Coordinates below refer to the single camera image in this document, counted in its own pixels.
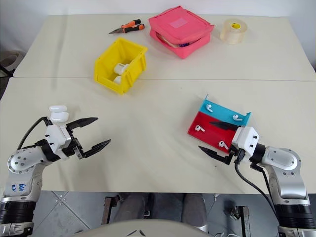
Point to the beige round stool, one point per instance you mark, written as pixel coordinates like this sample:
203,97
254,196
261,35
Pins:
10,58

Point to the pink fabric zip pouch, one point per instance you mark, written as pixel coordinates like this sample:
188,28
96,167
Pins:
177,22

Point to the clear adhesive tape roll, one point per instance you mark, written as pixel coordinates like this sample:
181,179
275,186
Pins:
232,34

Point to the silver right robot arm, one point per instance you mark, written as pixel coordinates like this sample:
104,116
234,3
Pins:
284,163

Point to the white earbud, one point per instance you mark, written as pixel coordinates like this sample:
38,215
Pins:
197,128
221,144
209,107
236,116

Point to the rusty metal frame post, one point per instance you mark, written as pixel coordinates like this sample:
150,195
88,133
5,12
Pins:
243,219
109,209

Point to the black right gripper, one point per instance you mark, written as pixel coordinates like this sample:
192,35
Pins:
231,158

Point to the open white charging case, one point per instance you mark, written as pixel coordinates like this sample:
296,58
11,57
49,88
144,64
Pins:
58,116

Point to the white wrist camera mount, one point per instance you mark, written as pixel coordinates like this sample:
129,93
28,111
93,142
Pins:
56,138
245,139

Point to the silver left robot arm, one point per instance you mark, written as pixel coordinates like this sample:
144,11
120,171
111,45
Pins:
22,163

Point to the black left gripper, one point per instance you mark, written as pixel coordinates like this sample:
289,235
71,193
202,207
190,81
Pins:
76,146

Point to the orange black pliers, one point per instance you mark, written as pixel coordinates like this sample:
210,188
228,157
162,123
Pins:
130,27

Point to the yellow plastic bin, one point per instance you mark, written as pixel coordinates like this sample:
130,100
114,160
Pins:
130,74

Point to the blue and red tray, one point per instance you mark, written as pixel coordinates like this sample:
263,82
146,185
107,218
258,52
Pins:
212,133

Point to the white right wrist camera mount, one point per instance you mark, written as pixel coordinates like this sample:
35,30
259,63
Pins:
245,139

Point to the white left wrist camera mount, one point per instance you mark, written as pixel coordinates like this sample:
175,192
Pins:
56,138

